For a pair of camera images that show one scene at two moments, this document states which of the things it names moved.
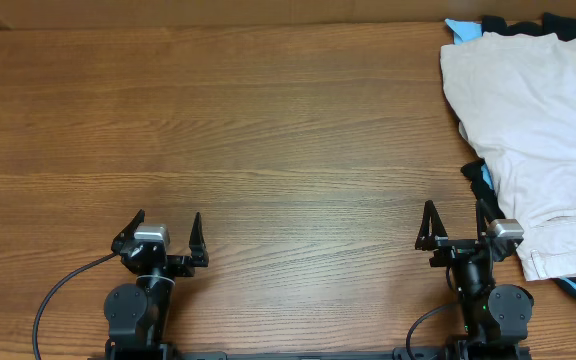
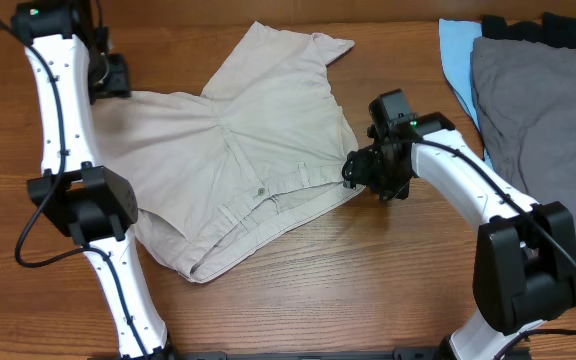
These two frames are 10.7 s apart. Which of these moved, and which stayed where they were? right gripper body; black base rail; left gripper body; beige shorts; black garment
Moved: left gripper body; beige shorts; right gripper body
Stayed: black garment; black base rail
